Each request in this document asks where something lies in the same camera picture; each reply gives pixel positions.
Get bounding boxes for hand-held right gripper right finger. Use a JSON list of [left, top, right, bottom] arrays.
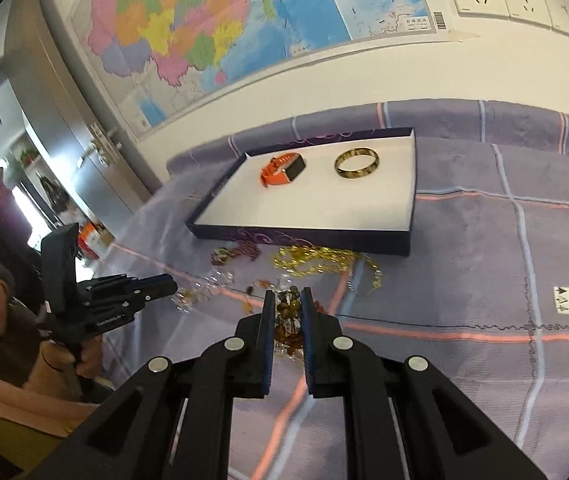
[[300, 287, 547, 480]]

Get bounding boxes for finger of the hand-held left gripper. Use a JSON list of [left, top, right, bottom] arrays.
[[78, 274, 178, 300], [84, 296, 151, 312]]

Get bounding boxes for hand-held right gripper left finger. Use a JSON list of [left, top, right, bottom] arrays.
[[29, 290, 278, 480]]

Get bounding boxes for amber multicolour bead bracelet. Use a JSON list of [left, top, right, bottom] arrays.
[[273, 284, 321, 361]]

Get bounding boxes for clear crystal bead bracelet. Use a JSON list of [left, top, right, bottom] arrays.
[[173, 269, 235, 313]]

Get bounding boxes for yellow bead necklace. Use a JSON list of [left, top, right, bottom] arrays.
[[272, 246, 382, 293]]

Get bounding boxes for brown gold bead bracelet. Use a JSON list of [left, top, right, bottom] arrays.
[[210, 241, 261, 267]]

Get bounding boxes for dark blue jewelry tray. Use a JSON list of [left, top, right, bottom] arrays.
[[186, 126, 417, 257]]

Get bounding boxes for person's left hand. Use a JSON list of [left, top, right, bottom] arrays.
[[23, 334, 104, 403]]

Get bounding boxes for orange white box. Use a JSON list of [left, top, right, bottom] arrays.
[[78, 223, 110, 260]]

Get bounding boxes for grey door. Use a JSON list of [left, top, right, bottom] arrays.
[[4, 0, 160, 221]]

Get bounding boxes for orange smart watch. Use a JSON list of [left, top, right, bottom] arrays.
[[259, 152, 306, 188]]

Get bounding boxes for tortoiseshell bangle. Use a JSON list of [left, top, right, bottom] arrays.
[[334, 147, 381, 181]]

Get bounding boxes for purple plaid bed sheet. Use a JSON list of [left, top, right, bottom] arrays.
[[99, 99, 569, 480]]

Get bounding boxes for silver door handle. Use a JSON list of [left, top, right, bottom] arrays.
[[84, 122, 122, 166]]

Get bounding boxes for colourful wall map poster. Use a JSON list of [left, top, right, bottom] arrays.
[[71, 0, 457, 138]]

